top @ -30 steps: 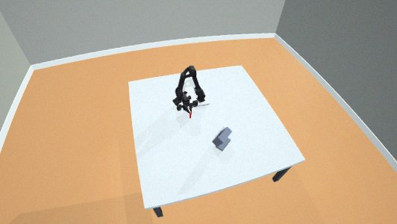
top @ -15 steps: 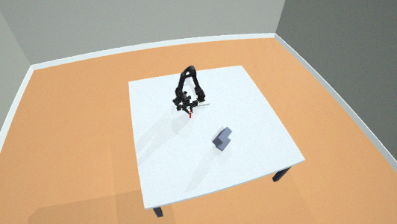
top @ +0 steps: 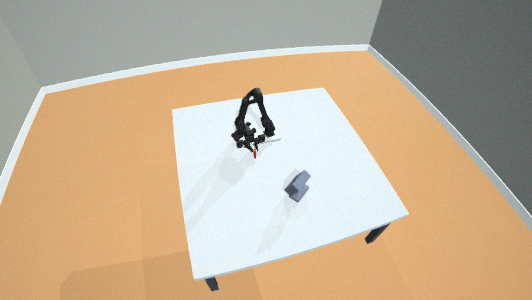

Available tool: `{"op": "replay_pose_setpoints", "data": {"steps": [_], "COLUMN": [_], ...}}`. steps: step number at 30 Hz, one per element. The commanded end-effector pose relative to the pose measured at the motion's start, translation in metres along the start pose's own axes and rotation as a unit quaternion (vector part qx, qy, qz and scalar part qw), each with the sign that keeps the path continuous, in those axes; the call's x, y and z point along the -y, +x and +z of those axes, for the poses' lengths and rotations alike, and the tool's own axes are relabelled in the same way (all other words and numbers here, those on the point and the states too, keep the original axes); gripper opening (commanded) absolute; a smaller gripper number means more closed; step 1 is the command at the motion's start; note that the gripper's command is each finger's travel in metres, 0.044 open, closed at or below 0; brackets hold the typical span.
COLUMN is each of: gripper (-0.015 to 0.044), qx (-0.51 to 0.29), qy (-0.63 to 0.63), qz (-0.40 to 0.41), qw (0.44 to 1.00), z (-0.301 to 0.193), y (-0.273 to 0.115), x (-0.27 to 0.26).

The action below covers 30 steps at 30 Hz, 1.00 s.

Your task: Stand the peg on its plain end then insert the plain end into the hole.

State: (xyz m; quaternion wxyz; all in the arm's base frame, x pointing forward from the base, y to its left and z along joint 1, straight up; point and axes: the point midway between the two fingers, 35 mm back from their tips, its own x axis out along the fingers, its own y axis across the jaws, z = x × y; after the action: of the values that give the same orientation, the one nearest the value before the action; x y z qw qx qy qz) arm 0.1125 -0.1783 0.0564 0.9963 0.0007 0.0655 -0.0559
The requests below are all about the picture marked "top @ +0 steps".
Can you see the light blue panel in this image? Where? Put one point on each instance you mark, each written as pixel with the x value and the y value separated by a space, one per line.
pixel 298 187

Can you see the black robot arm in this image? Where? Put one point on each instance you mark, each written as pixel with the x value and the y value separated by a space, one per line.
pixel 239 122

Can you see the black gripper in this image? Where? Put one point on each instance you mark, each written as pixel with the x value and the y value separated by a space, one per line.
pixel 246 142

